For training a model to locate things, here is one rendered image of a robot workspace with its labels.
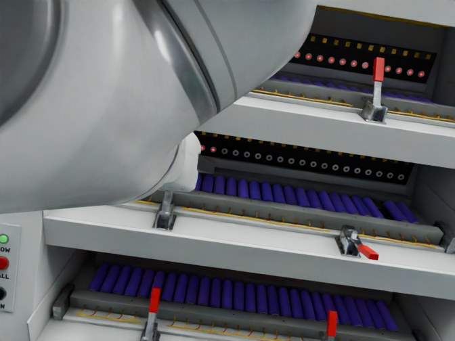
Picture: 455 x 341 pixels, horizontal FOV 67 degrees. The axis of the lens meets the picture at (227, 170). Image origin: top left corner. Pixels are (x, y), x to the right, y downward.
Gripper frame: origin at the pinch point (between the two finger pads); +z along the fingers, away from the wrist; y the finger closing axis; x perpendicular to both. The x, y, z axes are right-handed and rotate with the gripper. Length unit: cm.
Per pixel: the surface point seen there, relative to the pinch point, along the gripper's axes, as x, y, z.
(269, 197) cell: -1.7, 16.0, 17.5
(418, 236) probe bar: -4.4, 39.4, 14.2
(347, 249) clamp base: -7.5, 26.4, 9.1
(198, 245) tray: -9.7, 5.8, 9.6
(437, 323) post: -18, 45, 17
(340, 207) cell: -1.6, 27.9, 17.7
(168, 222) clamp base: -7.1, 1.4, 9.1
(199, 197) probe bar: -3.3, 4.8, 14.6
